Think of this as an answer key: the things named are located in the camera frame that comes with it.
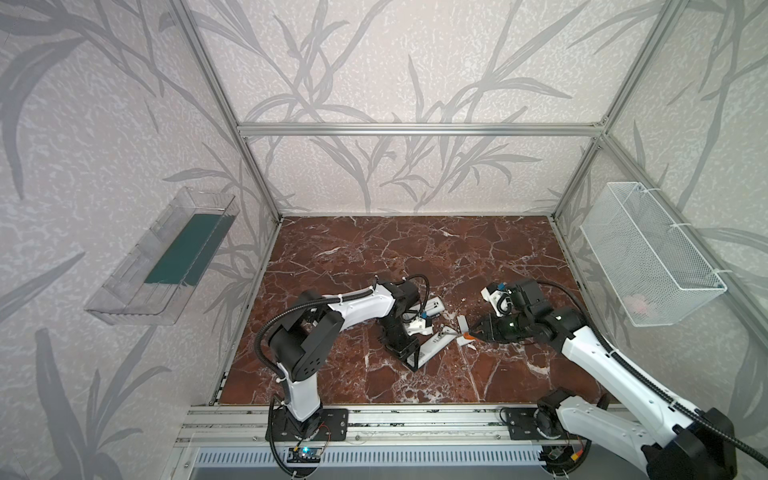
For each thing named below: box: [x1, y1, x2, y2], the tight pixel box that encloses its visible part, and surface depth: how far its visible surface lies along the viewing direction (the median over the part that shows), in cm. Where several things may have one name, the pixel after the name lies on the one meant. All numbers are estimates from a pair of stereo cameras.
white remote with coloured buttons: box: [407, 326, 459, 369], surface depth 86 cm
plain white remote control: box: [425, 296, 445, 317], surface depth 96 cm
